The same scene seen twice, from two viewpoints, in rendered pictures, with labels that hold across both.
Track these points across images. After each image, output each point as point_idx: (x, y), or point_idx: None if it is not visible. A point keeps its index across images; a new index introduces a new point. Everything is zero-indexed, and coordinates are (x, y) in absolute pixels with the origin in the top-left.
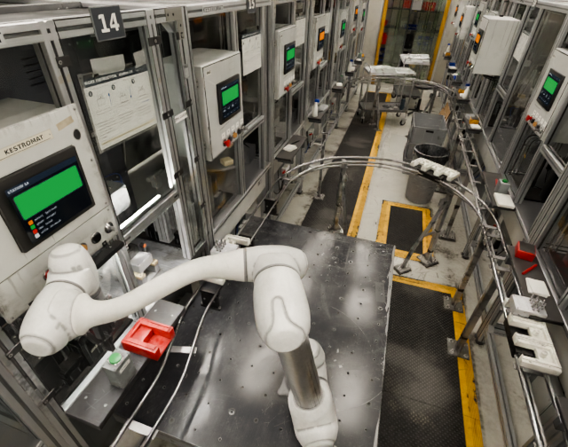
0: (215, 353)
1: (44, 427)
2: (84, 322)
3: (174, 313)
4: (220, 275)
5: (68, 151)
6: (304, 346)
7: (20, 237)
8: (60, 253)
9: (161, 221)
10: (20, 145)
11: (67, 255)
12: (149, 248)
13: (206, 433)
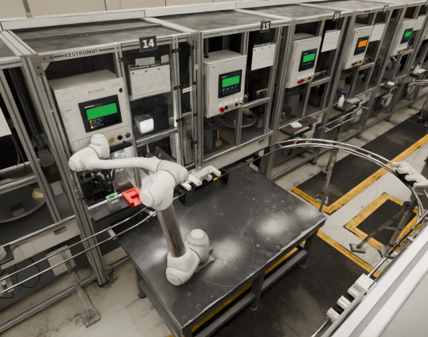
0: None
1: (77, 210)
2: (89, 164)
3: None
4: (147, 168)
5: (114, 96)
6: (166, 213)
7: (85, 126)
8: (95, 136)
9: (173, 144)
10: (94, 91)
11: (97, 138)
12: (164, 158)
13: (138, 254)
